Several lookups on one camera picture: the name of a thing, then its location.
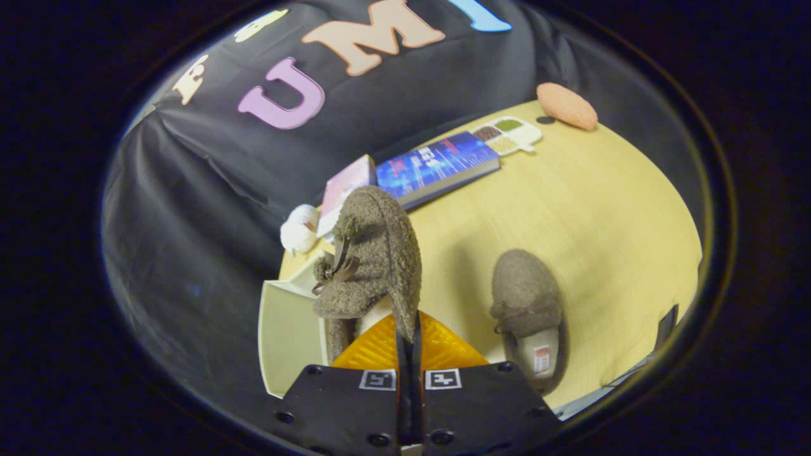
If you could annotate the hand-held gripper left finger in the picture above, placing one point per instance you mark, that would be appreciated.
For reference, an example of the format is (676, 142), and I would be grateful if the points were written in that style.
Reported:
(342, 411)

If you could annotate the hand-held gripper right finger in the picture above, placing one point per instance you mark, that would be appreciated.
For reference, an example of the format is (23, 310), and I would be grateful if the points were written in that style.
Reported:
(481, 411)

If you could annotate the cream storage box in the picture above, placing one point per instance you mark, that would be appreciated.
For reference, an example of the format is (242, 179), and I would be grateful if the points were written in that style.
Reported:
(288, 335)

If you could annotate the brown fuzzy shoe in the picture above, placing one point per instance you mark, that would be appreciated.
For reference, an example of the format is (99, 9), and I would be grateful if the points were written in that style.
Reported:
(380, 253)
(526, 285)

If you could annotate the white plush toy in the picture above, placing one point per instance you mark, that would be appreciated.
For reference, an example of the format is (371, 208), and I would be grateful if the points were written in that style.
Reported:
(298, 231)

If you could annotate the dark object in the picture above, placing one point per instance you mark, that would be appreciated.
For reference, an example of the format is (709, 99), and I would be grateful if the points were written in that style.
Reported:
(666, 326)

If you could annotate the pink book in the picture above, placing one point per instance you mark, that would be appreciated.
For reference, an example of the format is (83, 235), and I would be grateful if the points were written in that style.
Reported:
(345, 187)

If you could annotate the blue book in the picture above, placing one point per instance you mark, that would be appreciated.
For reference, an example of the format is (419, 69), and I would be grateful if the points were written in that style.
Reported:
(437, 166)

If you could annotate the black backdrop cloth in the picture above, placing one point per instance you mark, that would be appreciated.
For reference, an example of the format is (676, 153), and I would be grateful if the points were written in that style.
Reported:
(222, 190)

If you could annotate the white divided seasoning tray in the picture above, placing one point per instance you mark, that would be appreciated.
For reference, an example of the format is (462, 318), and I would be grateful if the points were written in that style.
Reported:
(516, 134)

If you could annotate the orange oval pad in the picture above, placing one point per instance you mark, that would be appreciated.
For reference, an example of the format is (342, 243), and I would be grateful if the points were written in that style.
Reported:
(567, 106)

